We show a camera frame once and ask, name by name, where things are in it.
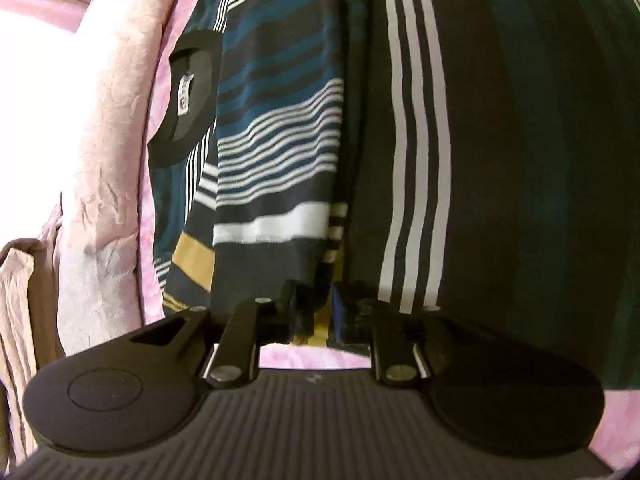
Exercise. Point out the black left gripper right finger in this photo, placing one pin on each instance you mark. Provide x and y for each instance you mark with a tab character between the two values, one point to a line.
404	348

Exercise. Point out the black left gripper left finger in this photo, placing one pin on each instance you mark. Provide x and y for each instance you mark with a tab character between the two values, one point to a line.
225	353

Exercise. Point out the striped dark sweater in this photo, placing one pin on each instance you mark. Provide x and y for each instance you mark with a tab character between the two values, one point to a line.
475	157

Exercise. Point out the pink floral blanket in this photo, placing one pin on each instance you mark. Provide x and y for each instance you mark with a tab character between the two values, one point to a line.
508	410

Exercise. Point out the pale pink quilt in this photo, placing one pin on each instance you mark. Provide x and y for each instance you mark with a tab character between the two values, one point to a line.
78	284

